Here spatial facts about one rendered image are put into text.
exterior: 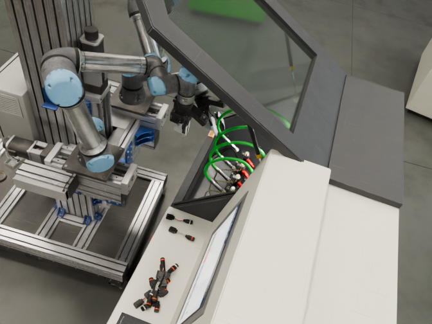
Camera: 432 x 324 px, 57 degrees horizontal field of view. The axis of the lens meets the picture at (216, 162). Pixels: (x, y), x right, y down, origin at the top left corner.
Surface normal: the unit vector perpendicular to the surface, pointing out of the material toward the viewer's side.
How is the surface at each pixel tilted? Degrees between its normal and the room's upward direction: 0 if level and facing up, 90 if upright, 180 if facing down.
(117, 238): 0
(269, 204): 0
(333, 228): 0
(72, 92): 83
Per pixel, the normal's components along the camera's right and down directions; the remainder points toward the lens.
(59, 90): 0.39, 0.64
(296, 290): 0.15, -0.66
